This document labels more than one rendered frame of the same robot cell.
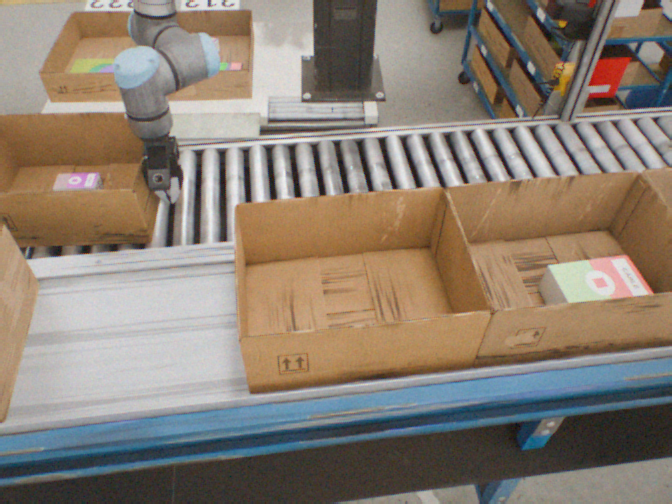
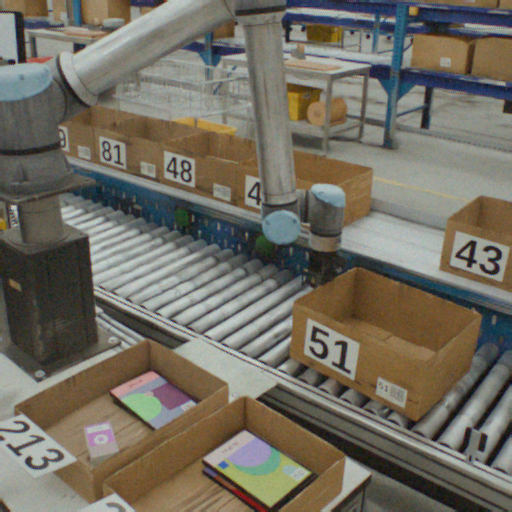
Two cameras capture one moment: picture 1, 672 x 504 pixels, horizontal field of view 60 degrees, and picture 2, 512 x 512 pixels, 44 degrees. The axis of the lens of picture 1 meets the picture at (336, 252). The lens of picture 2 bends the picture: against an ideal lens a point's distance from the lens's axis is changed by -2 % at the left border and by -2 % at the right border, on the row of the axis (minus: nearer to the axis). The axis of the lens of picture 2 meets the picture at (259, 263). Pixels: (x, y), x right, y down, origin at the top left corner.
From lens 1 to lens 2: 272 cm
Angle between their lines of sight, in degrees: 96
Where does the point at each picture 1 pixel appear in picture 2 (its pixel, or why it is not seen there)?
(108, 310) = (408, 250)
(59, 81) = (325, 451)
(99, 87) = (284, 434)
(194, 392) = (390, 220)
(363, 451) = not seen: hidden behind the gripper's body
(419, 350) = (306, 174)
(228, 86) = (167, 365)
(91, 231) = (389, 319)
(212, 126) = (218, 365)
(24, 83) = not seen: outside the picture
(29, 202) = (426, 302)
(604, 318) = (244, 150)
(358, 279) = not seen: hidden behind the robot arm
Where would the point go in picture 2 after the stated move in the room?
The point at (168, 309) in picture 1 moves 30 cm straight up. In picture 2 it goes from (379, 239) to (389, 152)
